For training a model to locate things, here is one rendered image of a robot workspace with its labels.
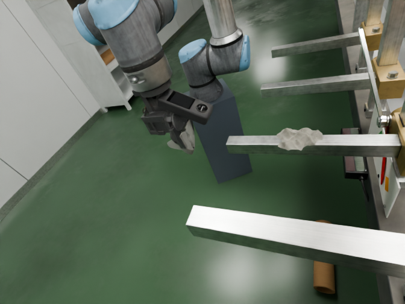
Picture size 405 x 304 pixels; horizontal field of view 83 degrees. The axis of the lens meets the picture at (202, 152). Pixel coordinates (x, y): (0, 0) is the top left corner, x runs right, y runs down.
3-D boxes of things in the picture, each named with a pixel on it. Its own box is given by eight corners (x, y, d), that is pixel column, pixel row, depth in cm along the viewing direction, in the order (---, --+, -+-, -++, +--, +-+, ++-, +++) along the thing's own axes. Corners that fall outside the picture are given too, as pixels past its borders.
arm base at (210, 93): (193, 108, 120) (187, 91, 113) (188, 93, 134) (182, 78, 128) (227, 95, 119) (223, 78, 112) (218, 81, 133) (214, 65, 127)
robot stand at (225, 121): (218, 184, 157) (188, 113, 118) (210, 160, 176) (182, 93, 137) (252, 171, 155) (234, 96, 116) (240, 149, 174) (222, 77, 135)
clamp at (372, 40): (361, 52, 71) (363, 36, 68) (356, 35, 79) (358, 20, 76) (386, 49, 68) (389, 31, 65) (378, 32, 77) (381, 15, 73)
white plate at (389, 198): (384, 217, 46) (396, 188, 40) (366, 133, 62) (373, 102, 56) (387, 218, 46) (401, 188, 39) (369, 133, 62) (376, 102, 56)
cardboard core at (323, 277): (313, 284, 94) (314, 218, 112) (313, 290, 99) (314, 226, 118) (335, 289, 90) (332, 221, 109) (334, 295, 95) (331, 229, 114)
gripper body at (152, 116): (164, 118, 60) (143, 76, 52) (193, 116, 57) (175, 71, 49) (151, 137, 56) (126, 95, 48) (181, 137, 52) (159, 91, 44)
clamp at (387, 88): (372, 100, 56) (376, 81, 52) (365, 73, 64) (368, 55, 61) (405, 98, 53) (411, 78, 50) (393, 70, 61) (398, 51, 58)
